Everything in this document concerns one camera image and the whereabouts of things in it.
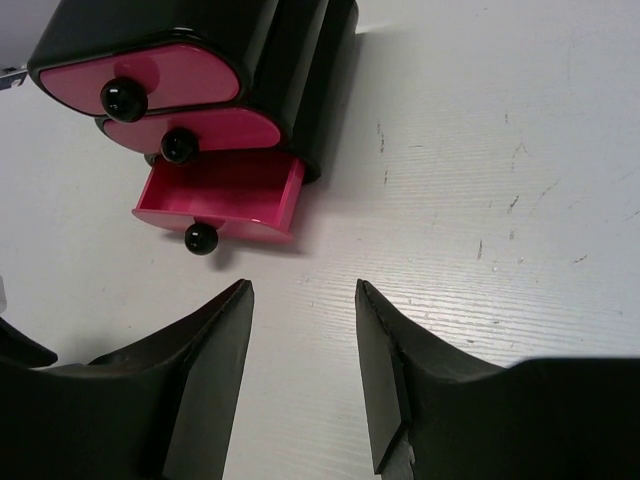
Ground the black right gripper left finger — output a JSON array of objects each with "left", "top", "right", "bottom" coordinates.
[{"left": 1, "top": 280, "right": 254, "bottom": 479}]

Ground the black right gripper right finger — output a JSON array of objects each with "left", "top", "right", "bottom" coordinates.
[{"left": 355, "top": 280, "right": 639, "bottom": 479}]

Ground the pink bottom drawer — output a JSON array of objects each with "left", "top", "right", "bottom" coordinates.
[{"left": 133, "top": 149, "right": 305, "bottom": 255}]

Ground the pink drawer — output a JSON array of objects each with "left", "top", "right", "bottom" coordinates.
[
  {"left": 39, "top": 44, "right": 240, "bottom": 123},
  {"left": 133, "top": 149, "right": 305, "bottom": 255},
  {"left": 103, "top": 108, "right": 281, "bottom": 165}
]

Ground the pink top drawer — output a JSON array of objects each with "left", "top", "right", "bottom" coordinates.
[{"left": 39, "top": 44, "right": 240, "bottom": 123}]

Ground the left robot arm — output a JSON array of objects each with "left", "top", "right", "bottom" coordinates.
[{"left": 0, "top": 318, "right": 58, "bottom": 368}]

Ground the black drawer cabinet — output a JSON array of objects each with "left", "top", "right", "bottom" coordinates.
[{"left": 27, "top": 1, "right": 358, "bottom": 182}]

